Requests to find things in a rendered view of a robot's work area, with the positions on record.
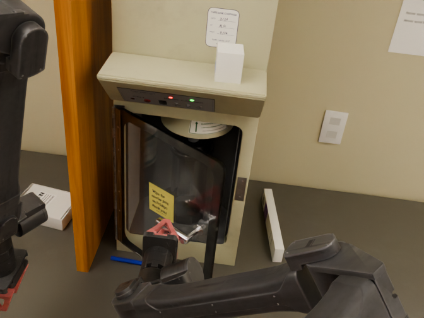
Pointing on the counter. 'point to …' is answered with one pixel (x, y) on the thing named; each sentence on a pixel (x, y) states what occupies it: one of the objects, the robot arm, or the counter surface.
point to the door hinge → (115, 156)
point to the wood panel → (86, 118)
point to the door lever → (183, 232)
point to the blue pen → (126, 260)
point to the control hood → (184, 82)
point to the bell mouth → (195, 128)
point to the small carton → (229, 62)
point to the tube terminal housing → (169, 29)
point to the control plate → (207, 105)
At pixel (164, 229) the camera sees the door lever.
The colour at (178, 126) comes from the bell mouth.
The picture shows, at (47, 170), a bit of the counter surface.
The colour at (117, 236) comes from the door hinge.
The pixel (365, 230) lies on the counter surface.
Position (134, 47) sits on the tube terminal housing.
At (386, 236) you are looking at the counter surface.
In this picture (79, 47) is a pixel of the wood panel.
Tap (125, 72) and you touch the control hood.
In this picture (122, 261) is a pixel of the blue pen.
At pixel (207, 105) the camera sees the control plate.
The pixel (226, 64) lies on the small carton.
